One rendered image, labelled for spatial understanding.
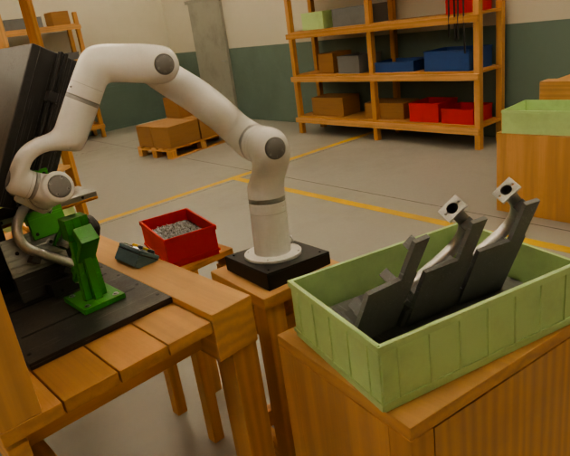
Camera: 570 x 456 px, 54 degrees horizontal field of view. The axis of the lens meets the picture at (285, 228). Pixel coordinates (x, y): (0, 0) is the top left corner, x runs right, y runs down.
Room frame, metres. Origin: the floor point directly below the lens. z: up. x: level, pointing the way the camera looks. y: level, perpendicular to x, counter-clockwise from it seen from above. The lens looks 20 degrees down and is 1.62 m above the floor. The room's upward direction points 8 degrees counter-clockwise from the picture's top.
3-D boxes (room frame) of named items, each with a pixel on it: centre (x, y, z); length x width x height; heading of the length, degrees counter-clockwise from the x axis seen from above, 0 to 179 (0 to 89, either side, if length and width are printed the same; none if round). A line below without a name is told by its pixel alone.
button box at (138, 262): (1.83, 0.53, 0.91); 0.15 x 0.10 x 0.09; 41
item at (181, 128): (8.42, 1.29, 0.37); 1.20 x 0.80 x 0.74; 135
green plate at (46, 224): (1.76, 0.78, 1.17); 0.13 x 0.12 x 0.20; 41
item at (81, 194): (1.90, 0.85, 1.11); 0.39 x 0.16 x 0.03; 131
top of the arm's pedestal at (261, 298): (1.71, 0.05, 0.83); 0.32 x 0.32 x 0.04; 34
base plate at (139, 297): (1.78, 0.88, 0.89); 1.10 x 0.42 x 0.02; 41
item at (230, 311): (1.96, 0.66, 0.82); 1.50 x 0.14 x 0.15; 41
